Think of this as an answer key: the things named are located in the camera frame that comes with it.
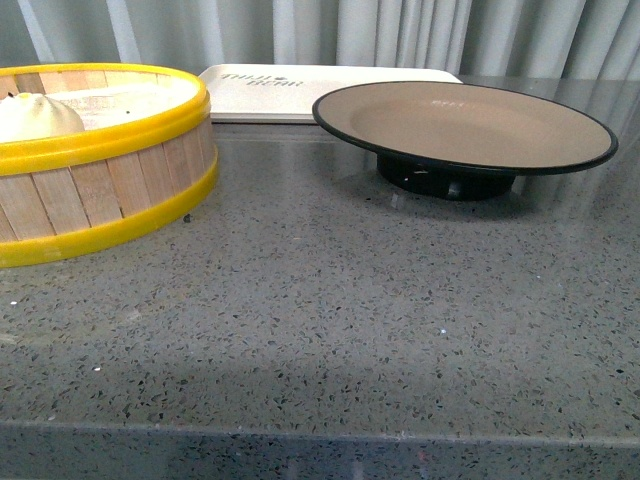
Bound tan plate with black rim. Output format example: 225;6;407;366
312;81;618;201

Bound white steamed bun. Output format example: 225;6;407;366
1;93;85;143

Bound cream rectangular serving tray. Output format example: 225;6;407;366
199;64;461;125

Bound yellow rimmed bamboo steamer basket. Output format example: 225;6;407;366
1;63;218;267

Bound grey pleated curtain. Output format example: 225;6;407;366
1;0;639;80

